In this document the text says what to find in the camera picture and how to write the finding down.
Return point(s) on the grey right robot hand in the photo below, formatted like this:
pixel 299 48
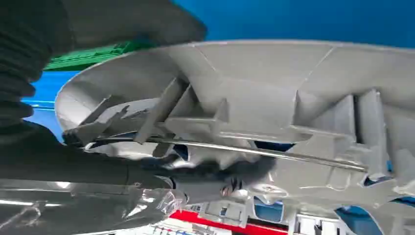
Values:
pixel 81 181

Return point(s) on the green plastic crate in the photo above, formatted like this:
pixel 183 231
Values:
pixel 87 58

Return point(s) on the red strip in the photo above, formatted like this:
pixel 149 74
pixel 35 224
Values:
pixel 207 220

